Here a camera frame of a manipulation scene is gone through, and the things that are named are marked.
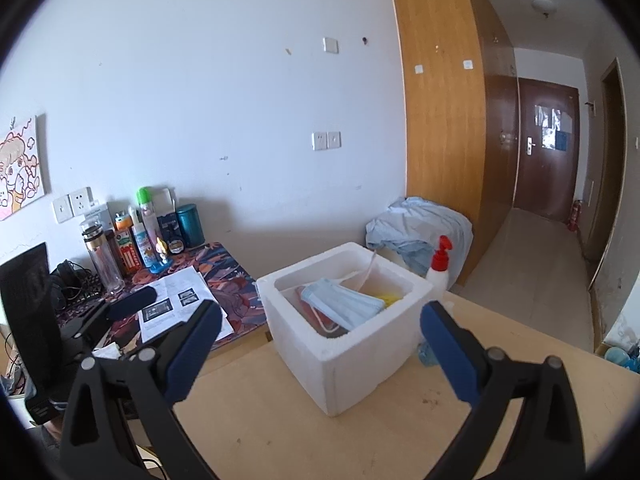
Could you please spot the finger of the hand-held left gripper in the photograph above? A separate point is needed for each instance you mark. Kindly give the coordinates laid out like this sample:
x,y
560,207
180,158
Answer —
x,y
132,300

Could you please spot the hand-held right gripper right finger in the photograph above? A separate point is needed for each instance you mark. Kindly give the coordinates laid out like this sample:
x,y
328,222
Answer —
x,y
447,355

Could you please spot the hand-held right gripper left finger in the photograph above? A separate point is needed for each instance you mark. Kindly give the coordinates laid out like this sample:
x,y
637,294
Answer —
x,y
192,355

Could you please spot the yellow foam net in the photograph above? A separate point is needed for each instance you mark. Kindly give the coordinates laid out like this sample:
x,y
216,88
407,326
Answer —
x,y
389,300

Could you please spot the white foam box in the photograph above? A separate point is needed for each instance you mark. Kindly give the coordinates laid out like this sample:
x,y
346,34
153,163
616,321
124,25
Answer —
x,y
350,360

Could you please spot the blue face mask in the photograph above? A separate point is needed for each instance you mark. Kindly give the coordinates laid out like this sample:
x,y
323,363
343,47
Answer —
x,y
340,302

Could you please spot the clear bottle blue liquid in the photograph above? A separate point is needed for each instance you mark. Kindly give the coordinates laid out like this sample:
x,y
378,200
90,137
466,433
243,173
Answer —
x,y
425,355

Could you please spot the printed paper sheets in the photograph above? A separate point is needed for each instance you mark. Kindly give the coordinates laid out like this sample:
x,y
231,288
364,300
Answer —
x,y
175,285

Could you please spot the red white carton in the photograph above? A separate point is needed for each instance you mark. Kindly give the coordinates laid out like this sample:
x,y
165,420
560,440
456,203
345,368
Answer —
x,y
127,255

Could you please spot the glass tumbler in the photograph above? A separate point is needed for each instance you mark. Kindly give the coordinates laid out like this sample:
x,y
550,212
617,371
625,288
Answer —
x,y
102,260

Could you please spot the blue white bottle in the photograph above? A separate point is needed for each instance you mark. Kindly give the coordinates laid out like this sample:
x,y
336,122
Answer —
x,y
142,250

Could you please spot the black headphones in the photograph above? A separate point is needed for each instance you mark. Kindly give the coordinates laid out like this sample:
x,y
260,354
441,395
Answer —
x,y
67,272

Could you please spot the small cartoon figurine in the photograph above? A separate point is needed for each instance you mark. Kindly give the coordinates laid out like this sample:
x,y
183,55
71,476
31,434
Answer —
x,y
161,255

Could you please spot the white tissue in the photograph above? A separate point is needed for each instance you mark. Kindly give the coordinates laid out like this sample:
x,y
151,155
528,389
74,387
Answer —
x,y
106,351

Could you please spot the dark blue box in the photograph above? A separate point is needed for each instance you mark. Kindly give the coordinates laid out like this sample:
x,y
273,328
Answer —
x,y
172,230

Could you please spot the printed desk mat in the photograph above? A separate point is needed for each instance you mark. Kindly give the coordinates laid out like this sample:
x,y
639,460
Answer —
x,y
225,270

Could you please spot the small white box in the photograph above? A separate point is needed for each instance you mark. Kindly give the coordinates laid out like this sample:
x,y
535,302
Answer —
x,y
102,212

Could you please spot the teal canister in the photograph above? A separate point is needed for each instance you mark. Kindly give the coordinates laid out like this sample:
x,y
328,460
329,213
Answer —
x,y
190,225

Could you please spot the white spray bottle red top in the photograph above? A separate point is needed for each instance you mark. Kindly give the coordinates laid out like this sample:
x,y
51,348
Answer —
x,y
440,260

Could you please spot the green cap spray can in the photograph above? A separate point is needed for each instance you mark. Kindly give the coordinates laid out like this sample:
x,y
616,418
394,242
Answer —
x,y
146,200

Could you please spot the pile of light blue cloth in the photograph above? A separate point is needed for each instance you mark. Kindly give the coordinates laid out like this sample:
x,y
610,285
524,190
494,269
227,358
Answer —
x,y
425,220

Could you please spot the red fire extinguisher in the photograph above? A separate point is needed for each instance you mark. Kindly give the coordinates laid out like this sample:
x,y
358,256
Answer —
x,y
575,216

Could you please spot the brown door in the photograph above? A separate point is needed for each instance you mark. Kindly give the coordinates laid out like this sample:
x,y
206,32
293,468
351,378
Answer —
x,y
545,180

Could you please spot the wooden wardrobe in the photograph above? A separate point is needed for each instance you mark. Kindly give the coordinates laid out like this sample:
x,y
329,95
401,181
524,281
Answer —
x,y
440,135

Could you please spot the ceiling lamp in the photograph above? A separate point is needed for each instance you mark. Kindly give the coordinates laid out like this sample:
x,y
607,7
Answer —
x,y
544,5

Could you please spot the white wall socket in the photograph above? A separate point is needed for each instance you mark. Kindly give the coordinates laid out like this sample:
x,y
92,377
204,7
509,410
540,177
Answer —
x,y
72,205

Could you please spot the cartoon wall picture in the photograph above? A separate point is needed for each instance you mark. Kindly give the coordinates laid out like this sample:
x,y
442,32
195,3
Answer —
x,y
20,170

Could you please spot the wooden door frame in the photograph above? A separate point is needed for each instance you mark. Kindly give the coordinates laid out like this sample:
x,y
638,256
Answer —
x,y
612,170

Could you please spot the white wall plate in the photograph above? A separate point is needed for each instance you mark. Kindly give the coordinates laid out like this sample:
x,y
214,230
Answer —
x,y
330,45

